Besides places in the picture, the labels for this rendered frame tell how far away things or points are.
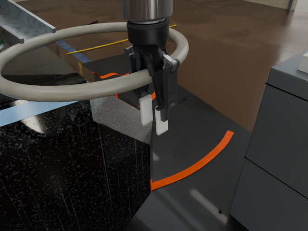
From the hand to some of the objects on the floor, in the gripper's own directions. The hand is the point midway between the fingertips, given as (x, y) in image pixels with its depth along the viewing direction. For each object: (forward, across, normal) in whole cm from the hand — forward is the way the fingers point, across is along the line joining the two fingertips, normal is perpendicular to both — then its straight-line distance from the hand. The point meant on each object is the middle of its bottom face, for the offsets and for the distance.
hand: (154, 115), depth 56 cm
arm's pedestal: (+84, -17, -65) cm, 108 cm away
